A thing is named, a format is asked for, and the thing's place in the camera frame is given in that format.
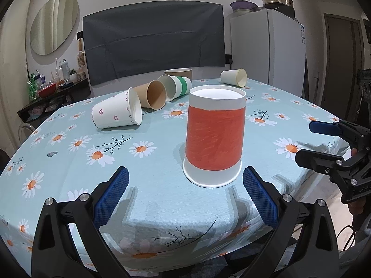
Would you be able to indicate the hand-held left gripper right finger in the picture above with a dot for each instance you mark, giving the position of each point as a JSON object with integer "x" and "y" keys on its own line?
{"x": 259, "y": 197}

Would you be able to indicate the oval wall mirror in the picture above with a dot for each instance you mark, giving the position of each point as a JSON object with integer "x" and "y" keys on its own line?
{"x": 55, "y": 23}

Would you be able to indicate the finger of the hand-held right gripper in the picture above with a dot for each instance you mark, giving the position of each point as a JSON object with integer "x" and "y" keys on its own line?
{"x": 323, "y": 127}
{"x": 316, "y": 159}

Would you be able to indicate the white heart print paper cup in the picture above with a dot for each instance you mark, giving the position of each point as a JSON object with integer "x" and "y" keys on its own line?
{"x": 116, "y": 113}

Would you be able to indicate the steel cooking pot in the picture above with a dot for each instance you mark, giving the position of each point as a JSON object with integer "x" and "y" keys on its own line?
{"x": 278, "y": 4}

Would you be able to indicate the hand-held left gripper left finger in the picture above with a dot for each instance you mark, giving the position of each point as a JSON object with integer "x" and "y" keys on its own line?
{"x": 112, "y": 197}

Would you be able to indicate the white green striped paper cup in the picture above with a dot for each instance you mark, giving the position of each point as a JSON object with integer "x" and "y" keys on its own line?
{"x": 182, "y": 87}

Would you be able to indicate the person's right hand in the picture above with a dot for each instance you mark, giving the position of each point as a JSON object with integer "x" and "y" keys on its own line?
{"x": 355, "y": 210}

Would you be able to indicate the wall socket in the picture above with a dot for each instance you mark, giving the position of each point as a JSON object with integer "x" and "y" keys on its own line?
{"x": 229, "y": 59}

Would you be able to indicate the grey door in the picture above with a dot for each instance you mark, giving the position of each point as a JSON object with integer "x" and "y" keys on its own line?
{"x": 342, "y": 63}

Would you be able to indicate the blue refrigerator sticker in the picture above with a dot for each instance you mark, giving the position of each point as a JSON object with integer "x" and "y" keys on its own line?
{"x": 303, "y": 34}

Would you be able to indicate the dark wooden side shelf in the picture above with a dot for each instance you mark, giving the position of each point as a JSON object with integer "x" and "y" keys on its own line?
{"x": 43, "y": 104}

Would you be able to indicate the grey spray bottle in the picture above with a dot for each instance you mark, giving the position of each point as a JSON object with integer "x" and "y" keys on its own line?
{"x": 65, "y": 69}

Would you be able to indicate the blue daisy print tablecloth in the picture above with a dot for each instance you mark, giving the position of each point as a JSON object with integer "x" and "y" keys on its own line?
{"x": 162, "y": 199}

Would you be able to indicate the wide brown paper cup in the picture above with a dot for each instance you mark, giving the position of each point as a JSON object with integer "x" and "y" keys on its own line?
{"x": 179, "y": 72}

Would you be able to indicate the small potted plant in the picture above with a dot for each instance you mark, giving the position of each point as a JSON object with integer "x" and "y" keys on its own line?
{"x": 73, "y": 76}

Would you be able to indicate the dark grey cloth cover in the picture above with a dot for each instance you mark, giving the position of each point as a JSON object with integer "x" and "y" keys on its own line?
{"x": 153, "y": 37}

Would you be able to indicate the purple plastic basin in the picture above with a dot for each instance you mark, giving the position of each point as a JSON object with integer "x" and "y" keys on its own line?
{"x": 242, "y": 6}

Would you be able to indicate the white refrigerator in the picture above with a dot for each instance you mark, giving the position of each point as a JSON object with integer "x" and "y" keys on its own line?
{"x": 260, "y": 49}

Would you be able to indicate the green plastic bottle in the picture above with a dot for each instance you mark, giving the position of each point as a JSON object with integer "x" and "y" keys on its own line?
{"x": 32, "y": 88}

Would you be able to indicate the red and white paper cup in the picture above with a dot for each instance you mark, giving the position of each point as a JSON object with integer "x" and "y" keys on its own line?
{"x": 214, "y": 139}

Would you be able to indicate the wooden hairbrush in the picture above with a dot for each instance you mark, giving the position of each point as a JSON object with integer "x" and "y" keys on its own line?
{"x": 80, "y": 58}

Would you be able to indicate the dark equipment stand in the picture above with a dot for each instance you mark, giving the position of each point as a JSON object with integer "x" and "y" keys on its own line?
{"x": 365, "y": 92}

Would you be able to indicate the plain cream paper cup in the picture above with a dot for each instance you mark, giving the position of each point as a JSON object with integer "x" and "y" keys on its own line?
{"x": 230, "y": 77}

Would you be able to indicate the metal chair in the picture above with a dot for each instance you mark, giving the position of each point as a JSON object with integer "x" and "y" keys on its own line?
{"x": 26, "y": 127}

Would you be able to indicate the brown kraft paper cup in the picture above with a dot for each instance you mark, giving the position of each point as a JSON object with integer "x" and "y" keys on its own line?
{"x": 155, "y": 94}

